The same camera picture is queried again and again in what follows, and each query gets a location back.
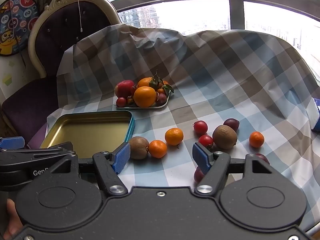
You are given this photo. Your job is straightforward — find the colourful dart board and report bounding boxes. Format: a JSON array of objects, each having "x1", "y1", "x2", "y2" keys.
[{"x1": 1, "y1": 0, "x2": 40, "y2": 56}]

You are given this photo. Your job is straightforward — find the purple velvet ornate chair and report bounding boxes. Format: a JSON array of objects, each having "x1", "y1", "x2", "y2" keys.
[{"x1": 1, "y1": 0, "x2": 121, "y2": 145}]

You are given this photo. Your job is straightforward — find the large brown kiwi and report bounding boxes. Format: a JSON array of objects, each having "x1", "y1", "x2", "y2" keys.
[{"x1": 213, "y1": 125, "x2": 238, "y2": 150}]

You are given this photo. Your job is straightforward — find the red tomato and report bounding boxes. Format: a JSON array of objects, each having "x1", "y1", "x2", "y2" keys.
[
  {"x1": 199, "y1": 134, "x2": 214, "y2": 148},
  {"x1": 193, "y1": 120, "x2": 208, "y2": 135}
]

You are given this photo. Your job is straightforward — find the blue tissue pack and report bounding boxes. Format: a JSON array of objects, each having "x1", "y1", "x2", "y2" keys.
[{"x1": 311, "y1": 98, "x2": 320, "y2": 132}]

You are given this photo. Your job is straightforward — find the plum on plate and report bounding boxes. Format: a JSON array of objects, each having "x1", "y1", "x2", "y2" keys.
[{"x1": 156, "y1": 93, "x2": 167, "y2": 106}]

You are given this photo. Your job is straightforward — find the large front orange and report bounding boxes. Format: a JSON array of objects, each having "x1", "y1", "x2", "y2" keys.
[{"x1": 133, "y1": 86, "x2": 157, "y2": 108}]

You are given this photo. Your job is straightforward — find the red apple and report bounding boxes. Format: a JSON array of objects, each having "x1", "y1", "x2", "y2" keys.
[{"x1": 115, "y1": 80, "x2": 135, "y2": 98}]

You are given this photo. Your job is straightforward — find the large back orange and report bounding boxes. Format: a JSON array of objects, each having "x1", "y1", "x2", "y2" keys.
[{"x1": 137, "y1": 77, "x2": 153, "y2": 87}]

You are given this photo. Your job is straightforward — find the light green fruit plate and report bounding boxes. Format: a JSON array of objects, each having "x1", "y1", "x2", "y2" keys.
[{"x1": 116, "y1": 87, "x2": 173, "y2": 109}]

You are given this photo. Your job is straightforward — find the large orange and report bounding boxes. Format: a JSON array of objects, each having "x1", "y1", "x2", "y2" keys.
[
  {"x1": 137, "y1": 77, "x2": 153, "y2": 87},
  {"x1": 133, "y1": 86, "x2": 157, "y2": 108}
]

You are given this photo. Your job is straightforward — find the gold metal tin tray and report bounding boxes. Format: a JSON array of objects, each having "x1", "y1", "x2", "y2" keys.
[{"x1": 41, "y1": 111, "x2": 135, "y2": 158}]

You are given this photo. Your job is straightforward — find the checkered blue brown tablecloth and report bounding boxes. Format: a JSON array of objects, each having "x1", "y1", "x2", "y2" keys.
[{"x1": 47, "y1": 24, "x2": 319, "y2": 230}]

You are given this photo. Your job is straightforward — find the cherry tomato on plate front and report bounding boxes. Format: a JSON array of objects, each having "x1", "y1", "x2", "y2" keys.
[{"x1": 116, "y1": 97, "x2": 127, "y2": 108}]

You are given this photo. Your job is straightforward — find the person's left hand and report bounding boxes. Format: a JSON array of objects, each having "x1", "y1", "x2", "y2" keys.
[{"x1": 3, "y1": 199, "x2": 23, "y2": 239}]

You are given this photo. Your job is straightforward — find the dark purple plum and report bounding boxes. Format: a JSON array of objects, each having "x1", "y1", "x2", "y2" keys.
[{"x1": 223, "y1": 118, "x2": 240, "y2": 132}]

